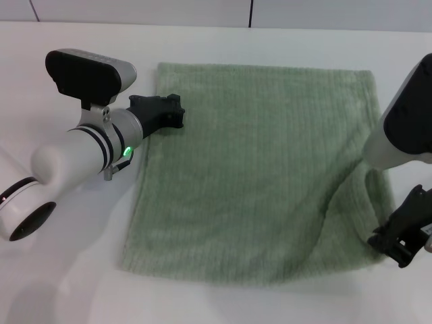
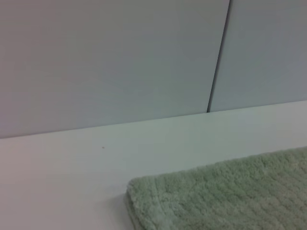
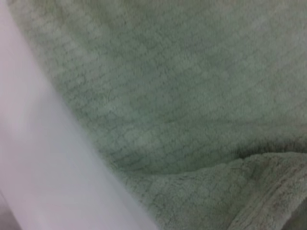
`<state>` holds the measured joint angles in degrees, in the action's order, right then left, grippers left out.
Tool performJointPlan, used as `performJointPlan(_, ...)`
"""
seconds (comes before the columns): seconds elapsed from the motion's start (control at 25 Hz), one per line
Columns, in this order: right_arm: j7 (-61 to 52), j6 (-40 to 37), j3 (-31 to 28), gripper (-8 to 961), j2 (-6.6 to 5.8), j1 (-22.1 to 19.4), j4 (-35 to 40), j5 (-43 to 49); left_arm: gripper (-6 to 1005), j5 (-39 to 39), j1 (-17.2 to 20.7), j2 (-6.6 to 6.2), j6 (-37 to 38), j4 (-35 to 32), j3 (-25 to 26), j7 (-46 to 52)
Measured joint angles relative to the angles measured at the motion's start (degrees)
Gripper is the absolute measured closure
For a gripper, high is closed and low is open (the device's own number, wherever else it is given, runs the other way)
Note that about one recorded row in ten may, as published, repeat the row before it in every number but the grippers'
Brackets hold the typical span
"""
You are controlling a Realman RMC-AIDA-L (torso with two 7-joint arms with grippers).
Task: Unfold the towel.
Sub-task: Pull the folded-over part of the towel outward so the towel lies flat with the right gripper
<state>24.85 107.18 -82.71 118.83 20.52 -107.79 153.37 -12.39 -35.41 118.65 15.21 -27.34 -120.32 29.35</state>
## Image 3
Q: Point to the green ribbed towel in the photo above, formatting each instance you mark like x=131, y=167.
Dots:
x=180, y=95

